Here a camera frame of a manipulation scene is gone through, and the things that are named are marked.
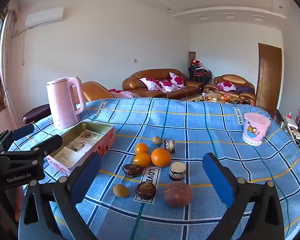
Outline large orange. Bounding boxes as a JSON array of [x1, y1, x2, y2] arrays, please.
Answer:
[[151, 148, 171, 167]]

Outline white-topped small cake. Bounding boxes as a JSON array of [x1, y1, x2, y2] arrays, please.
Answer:
[[169, 162, 186, 181]]

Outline cluttered coffee table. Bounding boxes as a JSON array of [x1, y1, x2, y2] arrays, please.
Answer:
[[186, 92, 242, 104]]

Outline cluttered television cabinet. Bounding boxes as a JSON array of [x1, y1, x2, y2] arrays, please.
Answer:
[[280, 112, 300, 155]]

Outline brown cake roll slice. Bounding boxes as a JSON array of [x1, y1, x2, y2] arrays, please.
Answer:
[[163, 140, 176, 153]]

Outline pink electric kettle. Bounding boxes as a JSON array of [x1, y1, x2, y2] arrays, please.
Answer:
[[46, 76, 85, 130]]

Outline purple-brown passion fruit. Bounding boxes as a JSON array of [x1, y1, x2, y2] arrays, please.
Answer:
[[164, 182, 192, 207]]

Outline small yellow-green fruit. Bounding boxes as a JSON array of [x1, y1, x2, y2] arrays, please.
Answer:
[[113, 184, 129, 198]]

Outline brown leather armchair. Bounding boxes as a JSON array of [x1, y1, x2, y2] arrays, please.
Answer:
[[203, 74, 256, 106]]

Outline small orange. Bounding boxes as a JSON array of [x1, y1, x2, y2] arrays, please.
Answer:
[[133, 152, 151, 167], [135, 143, 149, 155]]

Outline chocolate pastry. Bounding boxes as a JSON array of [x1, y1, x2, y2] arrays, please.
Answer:
[[122, 164, 143, 179]]

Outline stacked dark chairs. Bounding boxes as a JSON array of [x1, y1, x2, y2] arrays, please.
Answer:
[[188, 65, 212, 84]]

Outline brown leather chaise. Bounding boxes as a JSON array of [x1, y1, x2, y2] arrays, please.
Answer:
[[75, 81, 114, 104]]

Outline purple cloth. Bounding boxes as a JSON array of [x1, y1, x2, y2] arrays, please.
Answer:
[[236, 86, 255, 95]]

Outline brown leather sofa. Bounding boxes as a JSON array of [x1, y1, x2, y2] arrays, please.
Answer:
[[122, 68, 204, 100]]

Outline white pillow magenta flowers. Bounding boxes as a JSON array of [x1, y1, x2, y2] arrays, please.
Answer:
[[159, 80, 180, 92], [139, 77, 163, 91], [218, 81, 236, 91], [169, 72, 186, 88]]

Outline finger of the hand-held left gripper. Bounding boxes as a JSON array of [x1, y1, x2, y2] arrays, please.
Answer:
[[0, 124, 35, 153], [2, 134, 63, 165]]

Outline brown wooden door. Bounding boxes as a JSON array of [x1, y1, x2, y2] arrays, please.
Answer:
[[255, 42, 282, 110]]

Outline blue plaid tablecloth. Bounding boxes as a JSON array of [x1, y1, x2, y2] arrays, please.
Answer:
[[9, 97, 300, 240]]

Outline pink cartoon plastic bucket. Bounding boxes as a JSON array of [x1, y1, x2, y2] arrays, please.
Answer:
[[242, 112, 271, 146]]

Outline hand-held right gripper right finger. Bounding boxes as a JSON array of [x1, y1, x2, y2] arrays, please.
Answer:
[[202, 152, 285, 240]]

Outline printed paper leaflet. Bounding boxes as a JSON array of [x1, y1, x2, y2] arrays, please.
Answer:
[[54, 129, 104, 162]]

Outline pink tin box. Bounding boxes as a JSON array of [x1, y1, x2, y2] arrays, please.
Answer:
[[45, 121, 116, 172]]

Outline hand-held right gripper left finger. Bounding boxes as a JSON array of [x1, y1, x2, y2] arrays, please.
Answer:
[[22, 152, 102, 240]]

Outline white wall air conditioner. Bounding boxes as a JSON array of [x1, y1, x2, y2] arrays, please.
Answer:
[[25, 7, 64, 29]]

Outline dark purple stool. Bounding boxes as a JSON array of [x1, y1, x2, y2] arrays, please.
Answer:
[[22, 104, 52, 124]]

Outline round chocolate cupcake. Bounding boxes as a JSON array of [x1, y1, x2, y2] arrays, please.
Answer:
[[136, 181, 157, 198]]

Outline light curtain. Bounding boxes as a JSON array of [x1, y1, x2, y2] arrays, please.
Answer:
[[0, 10, 15, 108]]

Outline pink blanket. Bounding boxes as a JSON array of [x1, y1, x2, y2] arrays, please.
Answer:
[[109, 89, 140, 98]]

